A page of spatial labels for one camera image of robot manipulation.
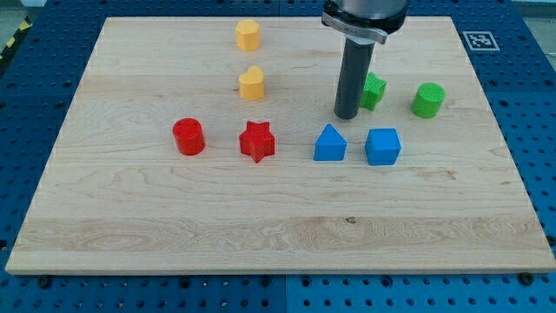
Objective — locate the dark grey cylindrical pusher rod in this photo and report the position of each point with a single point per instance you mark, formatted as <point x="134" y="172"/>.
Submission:
<point x="354" y="68"/>

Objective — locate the yellow hexagon block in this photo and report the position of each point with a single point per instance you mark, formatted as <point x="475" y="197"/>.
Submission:
<point x="248" y="35"/>

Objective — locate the green star block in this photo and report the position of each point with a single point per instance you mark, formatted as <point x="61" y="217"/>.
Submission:
<point x="373" y="91"/>

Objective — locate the green cylinder block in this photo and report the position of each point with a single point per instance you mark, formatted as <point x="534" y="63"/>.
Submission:
<point x="428" y="99"/>

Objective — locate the blue cube block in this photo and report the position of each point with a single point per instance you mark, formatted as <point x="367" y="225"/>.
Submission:
<point x="382" y="146"/>

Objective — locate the blue triangle house block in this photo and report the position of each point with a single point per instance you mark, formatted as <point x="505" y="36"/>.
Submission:
<point x="330" y="145"/>

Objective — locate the yellow heart block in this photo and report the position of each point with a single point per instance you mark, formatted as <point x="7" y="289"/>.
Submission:
<point x="251" y="84"/>

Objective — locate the white fiducial marker tag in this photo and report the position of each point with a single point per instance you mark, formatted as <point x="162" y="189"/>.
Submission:
<point x="480" y="40"/>

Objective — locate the red star block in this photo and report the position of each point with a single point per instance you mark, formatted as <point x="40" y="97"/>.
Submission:
<point x="257" y="141"/>

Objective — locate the red cylinder block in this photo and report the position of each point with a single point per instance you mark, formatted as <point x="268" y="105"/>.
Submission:
<point x="188" y="135"/>

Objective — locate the light wooden board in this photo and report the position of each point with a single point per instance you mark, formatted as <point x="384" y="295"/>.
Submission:
<point x="118" y="198"/>

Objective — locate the yellow black hazard tape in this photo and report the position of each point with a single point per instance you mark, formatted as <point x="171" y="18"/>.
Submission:
<point x="12" y="45"/>

